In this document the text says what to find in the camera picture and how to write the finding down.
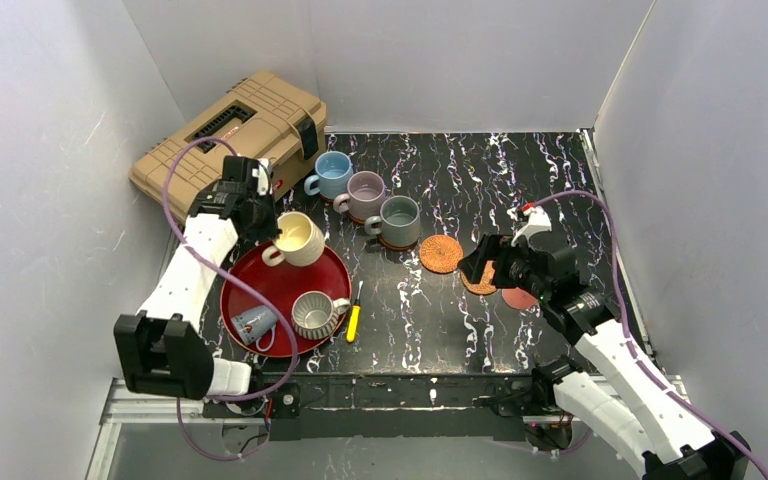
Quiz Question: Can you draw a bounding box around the yellow handled screwdriver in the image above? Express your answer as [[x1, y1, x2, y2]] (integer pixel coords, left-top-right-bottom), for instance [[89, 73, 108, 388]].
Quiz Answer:
[[346, 280, 364, 343]]

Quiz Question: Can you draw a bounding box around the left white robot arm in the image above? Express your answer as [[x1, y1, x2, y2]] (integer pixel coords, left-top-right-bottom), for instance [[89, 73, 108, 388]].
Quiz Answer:
[[113, 155, 279, 400]]

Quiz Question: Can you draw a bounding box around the light blue mug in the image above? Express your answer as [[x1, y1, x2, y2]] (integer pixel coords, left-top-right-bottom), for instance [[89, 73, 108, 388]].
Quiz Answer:
[[303, 151, 354, 201]]

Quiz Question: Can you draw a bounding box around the cream yellow mug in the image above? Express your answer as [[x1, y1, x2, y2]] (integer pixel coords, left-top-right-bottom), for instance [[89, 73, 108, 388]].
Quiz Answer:
[[261, 211, 325, 267]]

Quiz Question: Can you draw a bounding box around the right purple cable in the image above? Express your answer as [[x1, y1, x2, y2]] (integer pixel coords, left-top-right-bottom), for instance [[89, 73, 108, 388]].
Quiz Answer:
[[519, 190, 768, 480]]

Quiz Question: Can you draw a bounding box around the wrist white camera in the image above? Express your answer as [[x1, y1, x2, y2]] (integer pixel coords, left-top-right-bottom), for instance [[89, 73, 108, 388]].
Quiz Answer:
[[511, 204, 552, 246], [253, 158, 273, 197]]

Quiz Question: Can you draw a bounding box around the small white grey mug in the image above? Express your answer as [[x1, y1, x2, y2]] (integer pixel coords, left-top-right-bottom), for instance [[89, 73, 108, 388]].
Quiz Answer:
[[231, 305, 278, 353]]

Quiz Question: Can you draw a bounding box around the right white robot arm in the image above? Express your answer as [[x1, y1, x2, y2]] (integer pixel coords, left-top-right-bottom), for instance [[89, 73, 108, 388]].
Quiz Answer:
[[458, 231, 749, 479]]

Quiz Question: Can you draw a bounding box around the woven rattan coaster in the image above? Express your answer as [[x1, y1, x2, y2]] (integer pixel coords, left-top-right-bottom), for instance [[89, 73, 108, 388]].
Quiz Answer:
[[419, 235, 463, 274], [460, 261, 497, 295]]

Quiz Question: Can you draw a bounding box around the ribbed beige mug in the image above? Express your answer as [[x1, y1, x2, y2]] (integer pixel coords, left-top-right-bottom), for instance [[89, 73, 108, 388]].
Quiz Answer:
[[291, 291, 352, 340]]

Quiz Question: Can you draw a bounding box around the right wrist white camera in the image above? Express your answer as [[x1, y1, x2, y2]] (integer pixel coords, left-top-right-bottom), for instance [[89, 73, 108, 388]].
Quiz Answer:
[[511, 204, 552, 246]]

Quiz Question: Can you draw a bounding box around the lilac mug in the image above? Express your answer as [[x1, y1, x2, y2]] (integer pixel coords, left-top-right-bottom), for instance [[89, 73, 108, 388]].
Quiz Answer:
[[333, 171, 388, 224]]

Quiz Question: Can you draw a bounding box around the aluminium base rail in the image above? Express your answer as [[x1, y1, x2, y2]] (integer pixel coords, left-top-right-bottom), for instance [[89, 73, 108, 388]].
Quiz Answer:
[[85, 374, 717, 480]]

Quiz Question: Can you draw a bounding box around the dark grey mug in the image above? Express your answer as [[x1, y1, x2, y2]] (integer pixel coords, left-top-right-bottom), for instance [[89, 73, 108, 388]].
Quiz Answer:
[[364, 195, 421, 250]]

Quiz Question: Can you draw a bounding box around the red round tray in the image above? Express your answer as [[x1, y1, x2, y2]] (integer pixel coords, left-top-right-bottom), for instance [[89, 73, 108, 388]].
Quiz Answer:
[[219, 245, 352, 353]]

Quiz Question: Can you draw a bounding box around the red apple coaster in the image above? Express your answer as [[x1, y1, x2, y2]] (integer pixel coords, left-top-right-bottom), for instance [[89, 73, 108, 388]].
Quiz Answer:
[[502, 288, 538, 310]]

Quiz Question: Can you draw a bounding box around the tan plastic toolbox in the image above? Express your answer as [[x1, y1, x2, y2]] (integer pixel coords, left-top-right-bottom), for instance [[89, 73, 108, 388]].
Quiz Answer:
[[129, 70, 327, 201]]

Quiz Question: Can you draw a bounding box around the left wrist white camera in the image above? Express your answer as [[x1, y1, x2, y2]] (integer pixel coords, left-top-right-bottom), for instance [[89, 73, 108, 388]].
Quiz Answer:
[[253, 158, 273, 197]]

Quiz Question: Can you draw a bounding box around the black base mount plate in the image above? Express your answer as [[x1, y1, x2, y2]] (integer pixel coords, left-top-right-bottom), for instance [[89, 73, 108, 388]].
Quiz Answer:
[[202, 383, 301, 420]]

